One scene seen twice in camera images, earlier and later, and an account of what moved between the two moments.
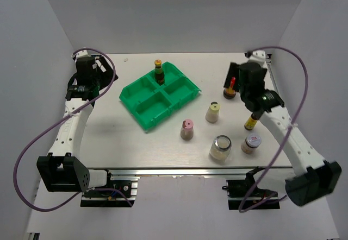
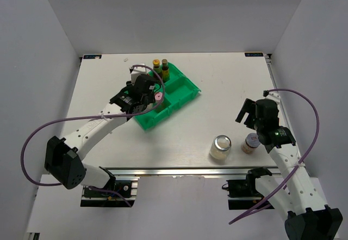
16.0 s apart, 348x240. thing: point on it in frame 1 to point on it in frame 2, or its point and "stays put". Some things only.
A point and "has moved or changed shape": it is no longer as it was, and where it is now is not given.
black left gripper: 107,75 to 150,98
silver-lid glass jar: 221,147 stays put
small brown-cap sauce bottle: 251,122 has moved or changed shape
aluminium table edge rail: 179,171 stays put
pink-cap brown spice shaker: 187,130 to 158,97
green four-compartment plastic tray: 148,102 stays put
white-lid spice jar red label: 251,143 stays put
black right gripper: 233,71 to 249,107
